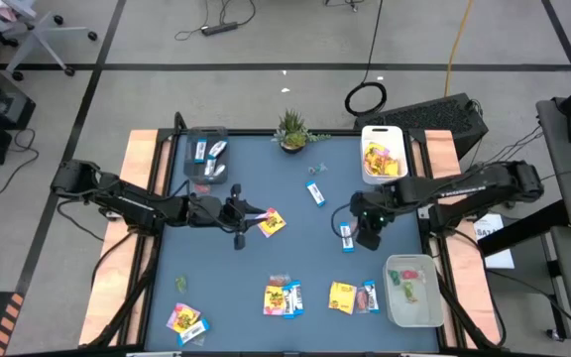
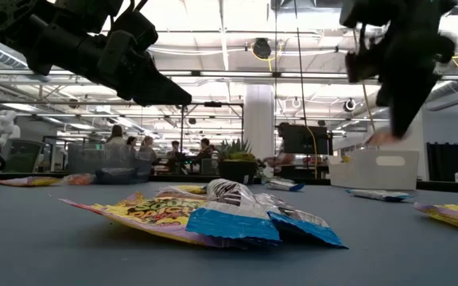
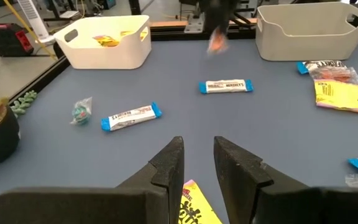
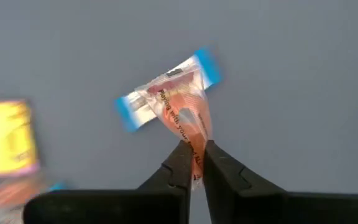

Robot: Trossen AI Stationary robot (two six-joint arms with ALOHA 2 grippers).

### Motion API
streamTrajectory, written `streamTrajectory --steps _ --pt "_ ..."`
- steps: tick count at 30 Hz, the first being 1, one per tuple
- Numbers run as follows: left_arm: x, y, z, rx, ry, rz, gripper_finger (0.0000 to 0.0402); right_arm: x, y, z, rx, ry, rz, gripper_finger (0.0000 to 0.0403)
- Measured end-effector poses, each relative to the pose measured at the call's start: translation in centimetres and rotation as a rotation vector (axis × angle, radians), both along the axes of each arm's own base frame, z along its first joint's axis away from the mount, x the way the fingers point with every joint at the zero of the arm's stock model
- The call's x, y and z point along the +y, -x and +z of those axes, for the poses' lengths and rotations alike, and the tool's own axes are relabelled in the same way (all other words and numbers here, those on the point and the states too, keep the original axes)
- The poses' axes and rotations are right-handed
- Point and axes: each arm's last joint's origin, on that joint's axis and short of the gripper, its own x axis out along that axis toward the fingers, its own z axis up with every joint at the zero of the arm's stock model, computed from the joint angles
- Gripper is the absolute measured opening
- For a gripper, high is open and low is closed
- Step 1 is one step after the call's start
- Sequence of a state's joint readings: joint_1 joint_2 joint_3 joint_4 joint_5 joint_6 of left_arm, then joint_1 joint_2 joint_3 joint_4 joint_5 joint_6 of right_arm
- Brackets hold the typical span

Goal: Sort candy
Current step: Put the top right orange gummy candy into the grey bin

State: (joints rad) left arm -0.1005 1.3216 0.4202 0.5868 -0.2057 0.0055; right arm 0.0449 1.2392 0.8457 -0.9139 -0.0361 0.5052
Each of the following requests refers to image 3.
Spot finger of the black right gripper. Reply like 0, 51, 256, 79
219, 0, 239, 34
199, 0, 220, 32

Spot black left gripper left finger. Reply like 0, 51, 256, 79
116, 136, 186, 224

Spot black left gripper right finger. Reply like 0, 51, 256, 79
213, 136, 312, 224

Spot orange gummy candy packet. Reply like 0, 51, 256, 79
206, 26, 229, 56

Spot Sour Patch Kids candy pack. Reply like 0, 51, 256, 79
92, 34, 121, 48
314, 79, 358, 115
178, 179, 223, 224

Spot teal gummy candy packet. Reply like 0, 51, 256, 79
70, 96, 93, 126

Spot red gummy candy packet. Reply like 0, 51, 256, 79
308, 66, 358, 85

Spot grey metal mounting plate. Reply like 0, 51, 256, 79
183, 12, 206, 34

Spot wooden side board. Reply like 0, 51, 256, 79
150, 18, 258, 29

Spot light grey plastic bin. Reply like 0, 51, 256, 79
255, 1, 358, 62

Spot white plastic bin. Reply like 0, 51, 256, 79
53, 14, 152, 70

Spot white ribbed tower fan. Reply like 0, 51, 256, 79
16, 0, 56, 44

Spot black equipment case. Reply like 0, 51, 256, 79
0, 23, 34, 57

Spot yellow cable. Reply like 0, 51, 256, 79
2, 0, 58, 61

